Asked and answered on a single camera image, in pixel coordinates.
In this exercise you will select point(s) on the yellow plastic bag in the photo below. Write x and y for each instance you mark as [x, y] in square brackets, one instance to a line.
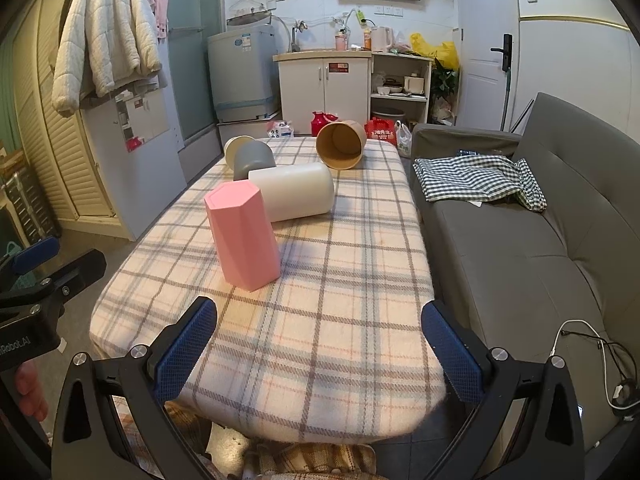
[440, 52]

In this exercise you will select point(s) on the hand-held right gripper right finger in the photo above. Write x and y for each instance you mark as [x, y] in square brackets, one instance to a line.
[454, 355]

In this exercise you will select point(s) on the pink bottle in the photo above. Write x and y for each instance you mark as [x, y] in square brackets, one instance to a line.
[341, 41]

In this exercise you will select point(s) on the grey sofa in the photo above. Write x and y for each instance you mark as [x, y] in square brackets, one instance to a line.
[500, 245]

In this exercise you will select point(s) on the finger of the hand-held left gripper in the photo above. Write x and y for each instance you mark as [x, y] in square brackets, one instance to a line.
[36, 255]
[75, 275]

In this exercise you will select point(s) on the metal faucet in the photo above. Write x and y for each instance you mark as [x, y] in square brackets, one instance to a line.
[296, 35]

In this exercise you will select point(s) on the brown paper cup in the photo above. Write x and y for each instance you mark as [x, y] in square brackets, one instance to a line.
[346, 159]

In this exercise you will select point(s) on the open shelf unit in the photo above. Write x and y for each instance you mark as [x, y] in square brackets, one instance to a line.
[428, 85]

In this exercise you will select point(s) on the red shopping bag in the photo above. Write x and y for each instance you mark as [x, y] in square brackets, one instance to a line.
[381, 132]

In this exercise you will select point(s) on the white door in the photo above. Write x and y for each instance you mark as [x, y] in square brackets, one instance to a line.
[480, 10]

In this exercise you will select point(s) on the louvered wardrobe door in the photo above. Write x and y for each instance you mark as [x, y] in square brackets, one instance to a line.
[55, 160]

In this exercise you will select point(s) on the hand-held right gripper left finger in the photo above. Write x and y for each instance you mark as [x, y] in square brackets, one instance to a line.
[184, 347]

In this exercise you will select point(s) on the person's left hand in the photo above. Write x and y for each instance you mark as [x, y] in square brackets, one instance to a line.
[30, 390]

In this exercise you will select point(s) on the cream cup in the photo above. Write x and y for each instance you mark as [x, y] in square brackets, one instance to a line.
[230, 152]

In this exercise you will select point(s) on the green potted plant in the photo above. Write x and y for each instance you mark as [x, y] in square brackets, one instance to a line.
[445, 82]

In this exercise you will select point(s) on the red jug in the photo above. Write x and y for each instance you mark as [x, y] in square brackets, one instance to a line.
[320, 122]

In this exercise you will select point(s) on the dark suitcase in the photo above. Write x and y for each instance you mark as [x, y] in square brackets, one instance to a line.
[25, 195]

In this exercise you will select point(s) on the green checked cloth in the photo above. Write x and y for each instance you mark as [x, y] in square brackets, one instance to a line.
[465, 177]

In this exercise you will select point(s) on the white plastic bag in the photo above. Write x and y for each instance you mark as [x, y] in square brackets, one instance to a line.
[404, 140]

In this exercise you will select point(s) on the white electric kettle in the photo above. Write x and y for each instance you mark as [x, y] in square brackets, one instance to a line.
[382, 40]

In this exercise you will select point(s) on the plaid tablecloth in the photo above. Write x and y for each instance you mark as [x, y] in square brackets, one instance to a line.
[330, 290]

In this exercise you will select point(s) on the white padded jacket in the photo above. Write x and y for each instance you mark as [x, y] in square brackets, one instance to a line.
[100, 35]

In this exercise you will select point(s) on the orange bottle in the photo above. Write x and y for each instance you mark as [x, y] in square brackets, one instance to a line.
[368, 40]

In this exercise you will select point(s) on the white sink cabinet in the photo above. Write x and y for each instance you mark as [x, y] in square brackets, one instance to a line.
[320, 92]

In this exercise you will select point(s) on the pink faceted cup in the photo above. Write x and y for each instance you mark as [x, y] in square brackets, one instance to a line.
[245, 240]

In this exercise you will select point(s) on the washing machine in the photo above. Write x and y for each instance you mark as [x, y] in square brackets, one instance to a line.
[240, 75]

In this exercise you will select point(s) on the white cup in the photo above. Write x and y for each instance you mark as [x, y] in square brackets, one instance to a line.
[295, 191]

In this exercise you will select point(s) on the grey cup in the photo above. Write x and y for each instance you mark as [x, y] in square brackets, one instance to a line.
[255, 160]

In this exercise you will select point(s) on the pink garment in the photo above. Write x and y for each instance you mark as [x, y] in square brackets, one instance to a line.
[161, 10]

